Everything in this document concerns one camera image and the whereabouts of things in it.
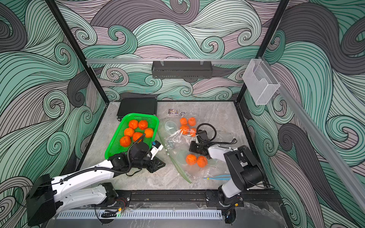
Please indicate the aluminium wall rail right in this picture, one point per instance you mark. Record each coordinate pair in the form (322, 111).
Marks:
(345, 173)

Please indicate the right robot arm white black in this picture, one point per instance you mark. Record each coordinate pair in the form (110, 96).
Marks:
(244, 169)

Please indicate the black wall tray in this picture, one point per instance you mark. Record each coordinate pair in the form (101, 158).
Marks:
(182, 70)

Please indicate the clear acrylic wall holder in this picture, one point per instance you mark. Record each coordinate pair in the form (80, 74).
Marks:
(261, 81)

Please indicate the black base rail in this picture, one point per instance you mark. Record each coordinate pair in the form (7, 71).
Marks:
(210, 198)

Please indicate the green plastic basket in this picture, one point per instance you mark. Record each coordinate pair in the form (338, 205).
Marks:
(115, 147)

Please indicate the aluminium wall rail back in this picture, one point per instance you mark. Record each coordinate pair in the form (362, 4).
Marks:
(162, 61)

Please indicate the green-zip bag of oranges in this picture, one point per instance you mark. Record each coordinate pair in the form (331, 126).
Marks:
(189, 165)

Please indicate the white slotted cable duct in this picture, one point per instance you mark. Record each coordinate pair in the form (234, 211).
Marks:
(142, 214)

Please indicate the black hard case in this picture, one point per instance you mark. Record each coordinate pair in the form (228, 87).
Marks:
(146, 106)

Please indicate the aluminium wall rail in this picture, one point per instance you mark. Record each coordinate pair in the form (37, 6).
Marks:
(162, 61)
(345, 173)

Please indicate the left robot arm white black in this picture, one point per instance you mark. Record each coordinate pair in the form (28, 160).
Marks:
(50, 196)

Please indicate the orange fruit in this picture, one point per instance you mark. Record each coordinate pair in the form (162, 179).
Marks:
(138, 137)
(142, 125)
(129, 132)
(149, 132)
(125, 141)

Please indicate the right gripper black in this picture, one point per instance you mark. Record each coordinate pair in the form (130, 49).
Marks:
(192, 147)

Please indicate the small card box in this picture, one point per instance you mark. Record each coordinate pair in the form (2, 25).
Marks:
(173, 112)

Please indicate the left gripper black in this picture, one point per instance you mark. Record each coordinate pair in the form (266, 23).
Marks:
(156, 164)

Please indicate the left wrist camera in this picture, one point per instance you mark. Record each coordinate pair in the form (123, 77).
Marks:
(156, 147)

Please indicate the orange fruit taken out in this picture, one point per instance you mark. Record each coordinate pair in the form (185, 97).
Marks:
(133, 124)

